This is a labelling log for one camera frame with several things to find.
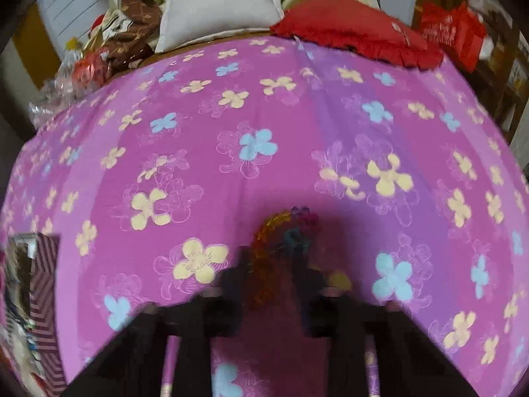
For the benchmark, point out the brown patterned blanket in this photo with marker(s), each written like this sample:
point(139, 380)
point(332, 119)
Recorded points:
point(132, 20)

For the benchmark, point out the striped gift box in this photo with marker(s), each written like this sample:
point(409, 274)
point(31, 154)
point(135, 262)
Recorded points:
point(45, 281)

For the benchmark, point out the red shopping bag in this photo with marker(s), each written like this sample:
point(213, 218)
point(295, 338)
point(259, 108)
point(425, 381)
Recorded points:
point(454, 33)

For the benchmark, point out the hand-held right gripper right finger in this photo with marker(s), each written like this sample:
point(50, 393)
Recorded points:
point(310, 293)

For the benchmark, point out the red ruffled pillow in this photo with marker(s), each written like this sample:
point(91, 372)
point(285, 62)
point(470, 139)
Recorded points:
point(351, 29)

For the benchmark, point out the white panelled headboard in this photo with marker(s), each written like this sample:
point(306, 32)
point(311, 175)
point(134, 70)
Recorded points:
point(70, 8)

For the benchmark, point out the clear plastic bag heap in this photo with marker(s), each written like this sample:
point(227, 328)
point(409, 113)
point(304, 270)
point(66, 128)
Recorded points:
point(70, 78)

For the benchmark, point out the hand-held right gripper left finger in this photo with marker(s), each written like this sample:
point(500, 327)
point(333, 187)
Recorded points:
point(235, 289)

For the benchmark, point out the yellow capped bottle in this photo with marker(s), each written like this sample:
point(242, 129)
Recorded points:
point(73, 45)

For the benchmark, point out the white pillow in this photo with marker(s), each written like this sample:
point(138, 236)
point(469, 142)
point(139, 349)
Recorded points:
point(219, 4)

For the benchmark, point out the purple floral bedsheet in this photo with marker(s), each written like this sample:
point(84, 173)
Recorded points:
point(289, 132)

